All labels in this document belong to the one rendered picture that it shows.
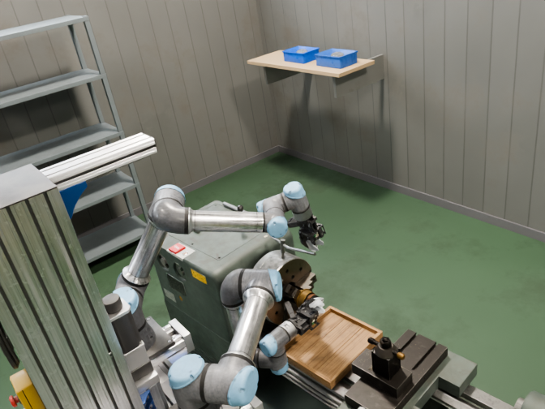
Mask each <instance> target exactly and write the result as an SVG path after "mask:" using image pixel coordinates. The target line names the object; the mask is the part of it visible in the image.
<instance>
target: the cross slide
mask: <svg viewBox="0 0 545 409"><path fill-rule="evenodd" d="M398 344H399V345H398ZM415 344H416V345H415ZM394 345H395V346H396V347H399V348H400V351H401V353H403V354H405V355H406V357H405V358H404V359H403V360H401V366H402V367H403V368H405V369H407V370H409V371H411V372H412V377H413V382H412V383H411V384H410V385H409V386H408V388H407V389H406V390H405V391H404V392H403V393H402V395H401V396H400V397H399V398H394V397H393V396H392V395H390V394H388V393H386V392H384V391H383V390H381V389H380V388H378V387H376V386H375V385H373V384H371V383H370V382H368V381H366V380H364V379H362V378H361V377H360V378H359V379H358V381H357V382H356V383H355V384H354V385H353V386H352V387H351V388H350V389H349V390H348V391H347V392H346V393H345V402H346V403H347V404H349V405H350V406H352V407H353V408H354V409H358V408H359V407H364V408H365V409H402V408H403V407H404V406H405V405H406V404H407V403H408V402H409V401H410V399H411V398H412V397H413V396H414V395H415V393H416V392H417V391H418V390H419V389H420V387H421V386H422V385H423V384H424V382H425V381H426V380H427V379H428V378H429V376H430V375H431V374H432V373H433V372H434V371H435V370H436V369H437V368H438V367H439V365H440V364H441V363H442V362H443V361H444V359H445V358H446V357H447V356H448V348H447V347H446V346H444V345H442V344H438V345H436V342H435V341H433V340H431V339H430V338H426V337H424V336H422V335H421V334H418V335H417V336H416V332H414V331H412V330H410V329H408V330H407V331H406V332H404V334H403V335H402V336H400V337H399V339H398V340H396V341H395V343H394ZM441 352H442V353H441Z"/></svg>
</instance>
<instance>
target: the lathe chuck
mask: <svg viewBox="0 0 545 409"><path fill-rule="evenodd" d="M280 256H281V253H280V252H279V253H277V254H275V255H273V256H271V257H270V258H269V259H267V260H266V261H265V262H264V263H263V265H262V266H261V267H260V269H275V270H277V271H278V272H279V273H280V275H281V279H282V280H284V281H285V282H287V283H288V284H290V283H291V282H294V283H296V282H297V281H298V280H299V279H301V278H302V277H303V276H304V275H305V274H307V273H308V272H309V271H310V270H311V266H310V265H309V263H308V262H307V261H306V260H304V259H302V258H300V257H298V256H295V255H293V254H290V253H288V252H285V256H286V258H285V259H280V258H279V257H280ZM285 296H289V297H290V298H293V299H294V297H292V296H290V295H287V294H286V293H284V292H282V298H281V301H280V302H274V305H273V307H272V308H271V309H270V310H268V312H267V315H266V317H265V319H267V320H269V321H271V322H272V323H274V324H277V325H280V324H281V323H282V317H283V313H284V306H283V305H284V302H285V300H284V299H283V297H285Z"/></svg>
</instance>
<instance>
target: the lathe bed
mask: <svg viewBox="0 0 545 409"><path fill-rule="evenodd" d="M278 326H279V325H277V324H274V323H272V322H268V321H265V322H264V325H263V329H262V331H261V335H260V339H259V342H258V345H257V348H258V349H260V341H261V340H262V339H263V338H264V337H265V336H266V335H267V334H270V333H271V332H272V331H273V330H275V328H276V327H278ZM288 366H289V367H288V370H287V371H286V372H285V373H284V374H282V376H283V377H285V378H287V379H288V380H290V381H292V382H293V383H294V384H295V385H297V386H299V387H300V388H302V389H303V390H305V391H306V392H308V393H309V394H311V395H312V396H314V397H315V398H317V399H319V400H320V401H321V402H322V403H324V404H326V405H327V406H329V407H331V408H332V409H337V408H338V407H339V406H340V405H341V404H342V403H343V402H344V401H345V393H346V392H347V391H348V390H349V389H350V388H351V387H352V386H353V385H354V384H355V383H356V382H357V381H358V379H359V378H360V377H359V376H357V375H356V374H354V373H352V369H351V370H350V371H349V372H348V373H347V374H346V375H345V376H344V377H343V378H342V379H341V380H340V381H339V382H338V383H337V384H336V385H335V386H334V387H333V388H332V389H329V388H328V387H326V386H325V385H323V384H321V383H319V382H318V381H317V380H315V379H314V378H312V377H310V376H308V375H307V374H306V373H304V372H302V371H301V370H299V369H298V368H296V367H295V366H293V365H292V364H290V363H288ZM513 408H514V407H513V406H511V405H509V404H507V403H505V402H503V401H501V400H499V399H498V398H495V397H493V396H491V395H490V394H487V393H485V392H483V391H481V390H479V389H477V388H475V387H473V386H472V385H469V386H468V387H467V388H466V390H465V391H464V393H462V395H461V396H460V397H459V398H457V397H456V396H454V395H452V394H450V393H448V392H446V391H445V390H442V389H441V388H438V389H437V390H436V391H435V393H434V394H433V395H432V396H431V397H430V398H429V399H428V401H427V402H426V403H425V405H424V406H423V407H422V408H421V409H513Z"/></svg>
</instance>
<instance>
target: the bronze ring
mask: <svg viewBox="0 0 545 409"><path fill-rule="evenodd" d="M314 298H319V296H317V295H315V293H313V292H311V291H310V290H309V289H307V288H306V289H303V290H300V293H299V294H298V297H297V299H295V298H294V301H295V303H296V304H297V307H298V308H299V307H300V306H301V304H303V303H304V302H305V301H306V300H308V299H314Z"/></svg>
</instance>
